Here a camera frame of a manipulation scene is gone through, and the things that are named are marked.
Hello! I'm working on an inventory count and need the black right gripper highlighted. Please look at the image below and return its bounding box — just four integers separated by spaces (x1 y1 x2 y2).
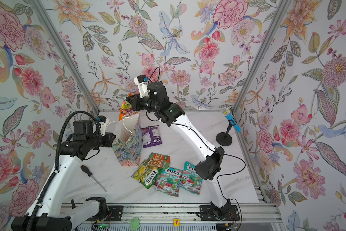
127 95 161 117

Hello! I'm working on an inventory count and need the orange snack packet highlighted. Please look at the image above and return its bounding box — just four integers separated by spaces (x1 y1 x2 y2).
119 100 134 121

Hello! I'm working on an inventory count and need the floral white paper bag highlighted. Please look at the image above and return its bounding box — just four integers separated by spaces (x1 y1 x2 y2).
112 114 143 167

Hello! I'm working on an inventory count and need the green noodle snack packet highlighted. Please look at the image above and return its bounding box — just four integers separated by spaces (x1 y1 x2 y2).
147 153 171 169

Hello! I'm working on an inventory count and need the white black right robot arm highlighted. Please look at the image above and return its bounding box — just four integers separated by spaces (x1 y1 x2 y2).
126 76 231 220

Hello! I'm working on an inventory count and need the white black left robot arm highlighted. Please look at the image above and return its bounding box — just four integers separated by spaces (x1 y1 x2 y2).
11 111 116 231

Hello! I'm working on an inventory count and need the lime green candy bag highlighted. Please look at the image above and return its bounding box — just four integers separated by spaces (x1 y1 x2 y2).
131 159 148 181

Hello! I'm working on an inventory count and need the yellow green Fox's candy bag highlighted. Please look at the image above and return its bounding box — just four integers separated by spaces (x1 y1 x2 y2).
139 166 162 189

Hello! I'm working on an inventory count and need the green Fox's candy bag middle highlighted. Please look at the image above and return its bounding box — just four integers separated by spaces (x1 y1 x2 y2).
156 167 183 197

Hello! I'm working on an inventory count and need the green Fox's candy bag right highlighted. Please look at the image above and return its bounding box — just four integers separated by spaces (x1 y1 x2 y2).
180 161 202 195

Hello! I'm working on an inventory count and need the purple snack packet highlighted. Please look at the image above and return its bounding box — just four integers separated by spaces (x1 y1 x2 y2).
142 125 162 148

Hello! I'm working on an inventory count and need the blue microphone on black stand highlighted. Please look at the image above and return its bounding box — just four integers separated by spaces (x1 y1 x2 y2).
216 107 241 146

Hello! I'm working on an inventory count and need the green tag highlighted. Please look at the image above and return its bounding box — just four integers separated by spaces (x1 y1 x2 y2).
130 217 140 231

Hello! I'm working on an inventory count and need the yellow T label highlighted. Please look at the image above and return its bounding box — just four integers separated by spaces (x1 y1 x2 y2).
173 218 180 227

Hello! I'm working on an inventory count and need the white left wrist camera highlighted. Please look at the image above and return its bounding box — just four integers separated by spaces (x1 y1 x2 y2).
97 115 110 136

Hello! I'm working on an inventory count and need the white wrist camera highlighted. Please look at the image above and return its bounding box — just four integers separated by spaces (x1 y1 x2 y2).
134 75 149 98
97 115 110 136

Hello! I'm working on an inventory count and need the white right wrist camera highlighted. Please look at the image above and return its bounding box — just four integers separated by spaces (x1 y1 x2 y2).
134 75 149 98

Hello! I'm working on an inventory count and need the black handled screwdriver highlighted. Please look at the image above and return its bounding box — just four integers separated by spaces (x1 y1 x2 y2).
80 165 107 192

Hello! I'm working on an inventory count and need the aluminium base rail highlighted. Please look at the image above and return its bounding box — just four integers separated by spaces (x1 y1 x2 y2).
34 203 283 224

